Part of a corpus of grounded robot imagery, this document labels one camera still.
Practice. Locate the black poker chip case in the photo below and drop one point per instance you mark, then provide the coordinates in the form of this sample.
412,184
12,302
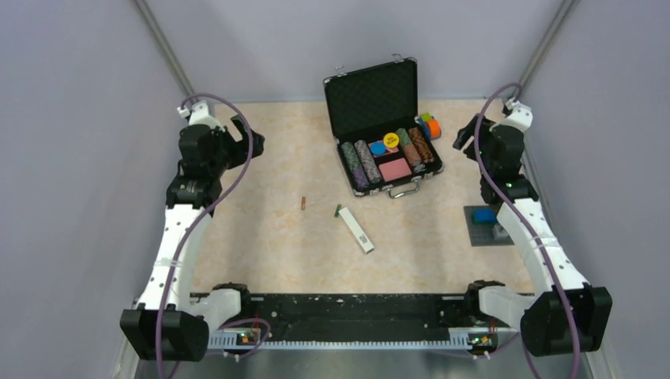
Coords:
363,106

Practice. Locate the yellow big blind chip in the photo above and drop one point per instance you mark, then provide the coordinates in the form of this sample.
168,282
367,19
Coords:
391,140

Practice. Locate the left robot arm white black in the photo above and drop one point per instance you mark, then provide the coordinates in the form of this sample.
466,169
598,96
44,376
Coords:
166,325

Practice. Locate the blue round chip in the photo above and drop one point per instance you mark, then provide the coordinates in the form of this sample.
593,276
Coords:
377,149

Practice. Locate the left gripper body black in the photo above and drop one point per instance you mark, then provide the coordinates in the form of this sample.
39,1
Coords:
223,159

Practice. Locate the pink card deck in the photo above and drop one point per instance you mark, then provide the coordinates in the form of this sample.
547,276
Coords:
394,170

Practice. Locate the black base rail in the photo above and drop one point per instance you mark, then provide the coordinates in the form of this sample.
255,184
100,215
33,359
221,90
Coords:
359,322

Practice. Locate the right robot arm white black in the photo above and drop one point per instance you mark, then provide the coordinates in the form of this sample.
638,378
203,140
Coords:
566,307

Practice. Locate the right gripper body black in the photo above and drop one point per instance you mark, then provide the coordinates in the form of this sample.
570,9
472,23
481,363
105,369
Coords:
484,132

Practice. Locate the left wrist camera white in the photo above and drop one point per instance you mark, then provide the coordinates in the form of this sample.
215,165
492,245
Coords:
199,114

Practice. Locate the blue lego brick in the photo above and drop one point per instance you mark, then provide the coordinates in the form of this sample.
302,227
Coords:
483,216

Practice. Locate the grey lego baseplate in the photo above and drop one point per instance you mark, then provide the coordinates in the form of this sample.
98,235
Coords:
484,235

